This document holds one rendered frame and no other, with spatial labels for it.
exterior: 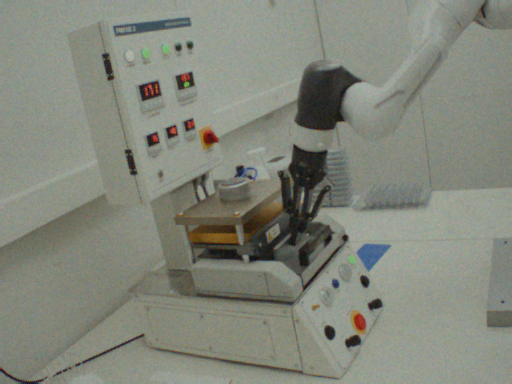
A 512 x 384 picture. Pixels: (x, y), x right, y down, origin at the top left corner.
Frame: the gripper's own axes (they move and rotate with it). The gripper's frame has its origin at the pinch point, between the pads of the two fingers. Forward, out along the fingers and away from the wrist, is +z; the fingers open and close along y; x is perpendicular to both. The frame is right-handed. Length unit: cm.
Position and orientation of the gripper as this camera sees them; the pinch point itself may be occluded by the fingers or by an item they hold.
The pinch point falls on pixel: (296, 230)
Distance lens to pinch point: 123.4
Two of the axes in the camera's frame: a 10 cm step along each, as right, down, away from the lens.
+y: 8.7, 2.9, -3.9
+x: 4.8, -3.2, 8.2
